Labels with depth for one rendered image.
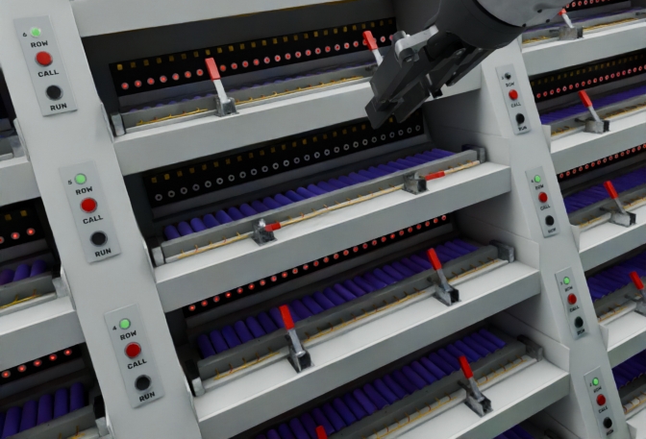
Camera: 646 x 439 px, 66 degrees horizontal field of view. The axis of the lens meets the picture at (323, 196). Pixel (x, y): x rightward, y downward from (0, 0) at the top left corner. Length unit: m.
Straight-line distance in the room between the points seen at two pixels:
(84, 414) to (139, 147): 0.36
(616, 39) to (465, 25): 0.78
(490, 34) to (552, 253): 0.60
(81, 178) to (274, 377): 0.37
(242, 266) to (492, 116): 0.50
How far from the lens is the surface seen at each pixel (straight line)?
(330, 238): 0.74
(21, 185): 0.70
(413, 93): 0.58
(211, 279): 0.69
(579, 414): 1.06
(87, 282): 0.68
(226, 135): 0.71
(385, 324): 0.81
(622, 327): 1.15
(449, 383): 0.94
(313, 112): 0.75
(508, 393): 0.96
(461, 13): 0.43
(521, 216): 0.94
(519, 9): 0.40
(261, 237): 0.70
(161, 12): 0.76
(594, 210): 1.15
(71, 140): 0.69
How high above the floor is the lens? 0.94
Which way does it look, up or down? 1 degrees down
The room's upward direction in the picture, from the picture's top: 16 degrees counter-clockwise
